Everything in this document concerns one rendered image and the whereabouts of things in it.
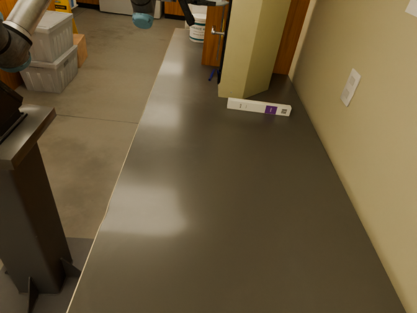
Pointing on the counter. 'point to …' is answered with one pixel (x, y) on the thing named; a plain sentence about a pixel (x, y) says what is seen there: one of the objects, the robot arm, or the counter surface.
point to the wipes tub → (198, 36)
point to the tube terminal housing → (252, 46)
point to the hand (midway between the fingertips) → (224, 4)
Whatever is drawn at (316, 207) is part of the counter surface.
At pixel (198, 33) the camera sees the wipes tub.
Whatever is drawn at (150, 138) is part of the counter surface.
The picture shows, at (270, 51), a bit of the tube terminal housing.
